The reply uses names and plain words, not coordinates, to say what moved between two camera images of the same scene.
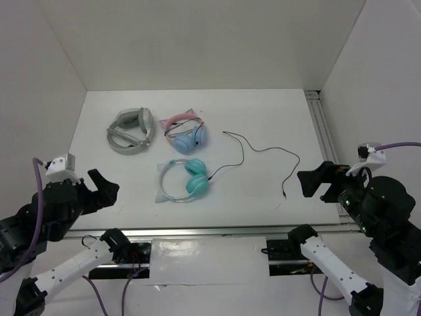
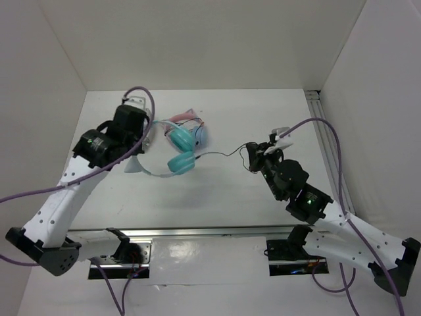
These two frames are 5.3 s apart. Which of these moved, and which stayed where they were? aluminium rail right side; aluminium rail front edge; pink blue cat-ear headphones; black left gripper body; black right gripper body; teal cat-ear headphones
Moved: black left gripper body; black right gripper body; teal cat-ear headphones
Stayed: aluminium rail front edge; aluminium rail right side; pink blue cat-ear headphones
